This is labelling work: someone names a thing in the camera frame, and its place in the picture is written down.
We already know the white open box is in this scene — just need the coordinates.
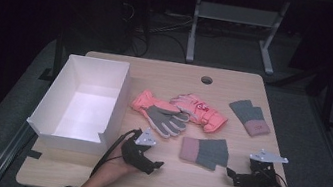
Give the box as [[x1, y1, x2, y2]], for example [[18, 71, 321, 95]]
[[22, 48, 136, 160]]

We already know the bundle of floor cables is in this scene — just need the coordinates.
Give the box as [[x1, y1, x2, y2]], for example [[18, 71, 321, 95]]
[[111, 0, 196, 66]]

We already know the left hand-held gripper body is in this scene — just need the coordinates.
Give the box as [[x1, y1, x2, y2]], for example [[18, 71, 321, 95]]
[[117, 124, 161, 174]]

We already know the pink glove with grey palm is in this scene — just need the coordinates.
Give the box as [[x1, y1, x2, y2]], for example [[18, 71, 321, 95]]
[[125, 87, 194, 143]]

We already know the pink padded glove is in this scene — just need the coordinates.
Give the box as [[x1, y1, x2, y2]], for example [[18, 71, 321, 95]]
[[165, 89, 232, 137]]

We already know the person's left hand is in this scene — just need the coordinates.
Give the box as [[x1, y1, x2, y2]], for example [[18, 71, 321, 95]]
[[94, 144, 143, 187]]

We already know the grey knit fingerless glove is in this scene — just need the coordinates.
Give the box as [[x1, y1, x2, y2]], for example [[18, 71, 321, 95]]
[[177, 132, 232, 174], [224, 97, 276, 140]]

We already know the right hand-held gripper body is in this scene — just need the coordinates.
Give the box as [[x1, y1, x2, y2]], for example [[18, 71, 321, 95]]
[[240, 146, 291, 187]]

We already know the grey metal table frame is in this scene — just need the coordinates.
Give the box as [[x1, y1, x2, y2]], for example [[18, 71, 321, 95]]
[[184, 0, 286, 77]]

